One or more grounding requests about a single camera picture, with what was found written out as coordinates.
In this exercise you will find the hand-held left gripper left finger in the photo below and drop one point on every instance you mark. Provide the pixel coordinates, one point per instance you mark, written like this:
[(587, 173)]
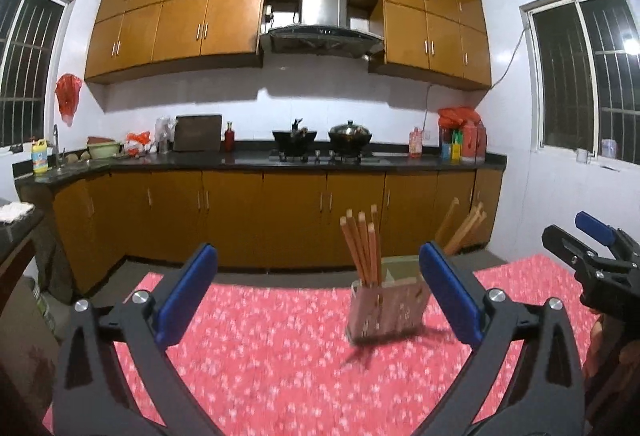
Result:
[(185, 296)]

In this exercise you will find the black wok with lid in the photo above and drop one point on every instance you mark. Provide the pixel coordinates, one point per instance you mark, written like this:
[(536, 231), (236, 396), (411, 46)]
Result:
[(350, 135)]

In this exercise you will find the pink bottle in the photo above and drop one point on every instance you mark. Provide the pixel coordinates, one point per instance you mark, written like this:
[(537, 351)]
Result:
[(416, 143)]

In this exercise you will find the steel range hood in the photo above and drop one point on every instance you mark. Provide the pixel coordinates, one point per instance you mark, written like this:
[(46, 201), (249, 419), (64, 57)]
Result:
[(322, 25)]

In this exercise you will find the yellow detergent bottle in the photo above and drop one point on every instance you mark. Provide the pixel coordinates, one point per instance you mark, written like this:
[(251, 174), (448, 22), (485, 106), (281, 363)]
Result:
[(40, 158)]

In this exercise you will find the barred window with white frame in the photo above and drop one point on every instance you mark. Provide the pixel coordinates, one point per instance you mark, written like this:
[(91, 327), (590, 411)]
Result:
[(585, 75), (25, 65)]

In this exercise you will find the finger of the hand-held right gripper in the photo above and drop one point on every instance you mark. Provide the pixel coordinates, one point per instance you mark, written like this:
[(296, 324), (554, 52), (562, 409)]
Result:
[(567, 248), (597, 227)]

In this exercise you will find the clear plastic bag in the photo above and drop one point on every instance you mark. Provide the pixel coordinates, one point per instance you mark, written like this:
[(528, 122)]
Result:
[(165, 135)]

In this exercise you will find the red bottle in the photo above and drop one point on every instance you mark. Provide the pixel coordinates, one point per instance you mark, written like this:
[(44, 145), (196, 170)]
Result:
[(229, 138)]

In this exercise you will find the gas stove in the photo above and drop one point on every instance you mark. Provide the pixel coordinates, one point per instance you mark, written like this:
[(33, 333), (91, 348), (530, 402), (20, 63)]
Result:
[(325, 158)]

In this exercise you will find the dark side table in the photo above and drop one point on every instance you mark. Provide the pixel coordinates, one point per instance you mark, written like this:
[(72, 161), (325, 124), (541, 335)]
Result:
[(15, 241)]

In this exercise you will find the red floral tablecloth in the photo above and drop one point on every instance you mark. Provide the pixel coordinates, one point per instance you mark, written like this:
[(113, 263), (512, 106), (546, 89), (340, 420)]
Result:
[(280, 366)]

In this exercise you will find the bluish jar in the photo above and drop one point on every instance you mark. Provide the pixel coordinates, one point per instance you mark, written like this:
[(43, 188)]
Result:
[(609, 149)]

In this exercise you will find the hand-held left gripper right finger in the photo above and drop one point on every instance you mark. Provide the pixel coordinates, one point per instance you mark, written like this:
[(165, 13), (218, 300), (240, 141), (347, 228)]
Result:
[(450, 296)]

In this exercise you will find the white cloth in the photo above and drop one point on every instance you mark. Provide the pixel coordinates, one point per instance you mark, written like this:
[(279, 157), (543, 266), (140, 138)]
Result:
[(15, 212)]

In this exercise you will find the metal faucet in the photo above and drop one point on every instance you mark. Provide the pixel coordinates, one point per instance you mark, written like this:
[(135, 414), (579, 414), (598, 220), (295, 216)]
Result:
[(56, 140)]

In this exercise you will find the group of condiment bottles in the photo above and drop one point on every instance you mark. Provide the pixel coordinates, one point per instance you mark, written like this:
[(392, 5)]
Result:
[(462, 130)]

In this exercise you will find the hanging red plastic bag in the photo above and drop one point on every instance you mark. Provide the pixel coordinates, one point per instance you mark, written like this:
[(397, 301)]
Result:
[(67, 95)]

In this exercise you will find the green basin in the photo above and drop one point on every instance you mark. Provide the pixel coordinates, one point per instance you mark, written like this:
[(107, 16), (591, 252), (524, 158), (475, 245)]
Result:
[(104, 149)]

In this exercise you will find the dark wooden cutting board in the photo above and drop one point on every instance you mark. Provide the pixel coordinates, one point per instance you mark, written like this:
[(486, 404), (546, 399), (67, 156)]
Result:
[(197, 133)]

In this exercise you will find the orange wooden lower cabinets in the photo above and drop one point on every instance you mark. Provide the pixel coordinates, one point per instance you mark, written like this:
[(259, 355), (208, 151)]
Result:
[(250, 216)]

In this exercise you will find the black kitchen countertop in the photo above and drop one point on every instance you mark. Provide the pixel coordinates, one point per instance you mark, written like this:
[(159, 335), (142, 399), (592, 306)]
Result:
[(200, 158)]

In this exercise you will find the beige perforated chopstick holder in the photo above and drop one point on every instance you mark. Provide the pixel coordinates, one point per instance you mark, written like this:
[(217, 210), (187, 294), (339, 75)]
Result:
[(385, 311)]

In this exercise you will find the orange plastic bag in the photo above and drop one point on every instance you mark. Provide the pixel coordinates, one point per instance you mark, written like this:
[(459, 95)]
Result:
[(137, 144)]

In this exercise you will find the person's right hand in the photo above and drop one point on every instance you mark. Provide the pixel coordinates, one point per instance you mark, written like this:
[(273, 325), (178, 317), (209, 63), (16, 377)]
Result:
[(597, 346)]

